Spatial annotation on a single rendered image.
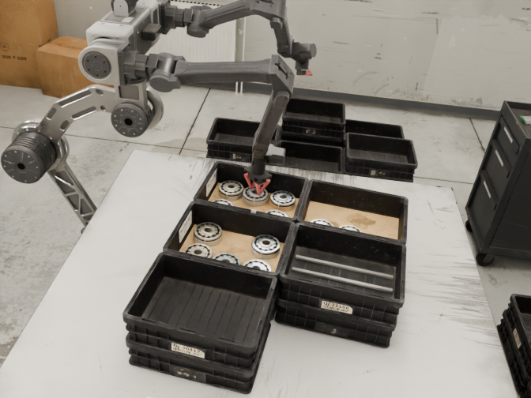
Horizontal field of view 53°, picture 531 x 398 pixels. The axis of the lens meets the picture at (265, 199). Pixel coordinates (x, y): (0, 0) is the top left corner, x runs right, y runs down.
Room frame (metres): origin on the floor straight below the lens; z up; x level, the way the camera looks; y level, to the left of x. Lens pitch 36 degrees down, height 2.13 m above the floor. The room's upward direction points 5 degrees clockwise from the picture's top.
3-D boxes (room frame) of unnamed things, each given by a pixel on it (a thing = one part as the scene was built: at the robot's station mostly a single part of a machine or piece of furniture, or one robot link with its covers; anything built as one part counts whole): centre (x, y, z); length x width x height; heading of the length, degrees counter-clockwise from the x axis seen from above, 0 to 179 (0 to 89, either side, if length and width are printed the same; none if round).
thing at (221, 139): (2.79, 0.16, 0.37); 0.40 x 0.30 x 0.45; 87
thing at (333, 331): (1.37, -0.29, 0.76); 0.40 x 0.30 x 0.12; 80
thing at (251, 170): (1.80, 0.04, 0.98); 0.10 x 0.07 x 0.07; 42
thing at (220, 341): (1.14, 0.16, 0.92); 0.40 x 0.30 x 0.02; 80
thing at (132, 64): (1.61, 0.45, 1.45); 0.09 x 0.08 x 0.12; 177
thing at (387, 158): (2.75, -0.64, 0.37); 0.40 x 0.30 x 0.45; 87
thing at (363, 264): (1.37, -0.29, 0.87); 0.40 x 0.30 x 0.11; 80
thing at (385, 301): (1.37, -0.29, 0.92); 0.40 x 0.30 x 0.02; 80
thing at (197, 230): (1.53, 0.20, 0.86); 0.10 x 0.10 x 0.01
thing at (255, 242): (1.49, -0.02, 0.86); 0.10 x 0.10 x 0.01
